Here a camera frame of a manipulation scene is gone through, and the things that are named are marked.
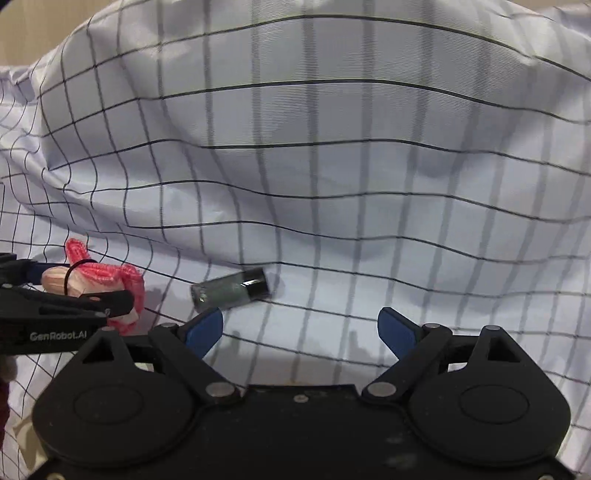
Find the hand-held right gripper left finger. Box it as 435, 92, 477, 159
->
76, 308, 242, 403

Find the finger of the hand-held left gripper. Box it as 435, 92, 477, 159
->
0, 252, 48, 290
0, 287, 136, 325

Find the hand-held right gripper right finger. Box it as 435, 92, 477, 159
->
362, 307, 523, 403

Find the pink and white towel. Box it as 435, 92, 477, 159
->
41, 237, 147, 335

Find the dark red clothing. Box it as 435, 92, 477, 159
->
0, 376, 13, 437

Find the white black-checked sheet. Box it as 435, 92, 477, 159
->
0, 0, 591, 480

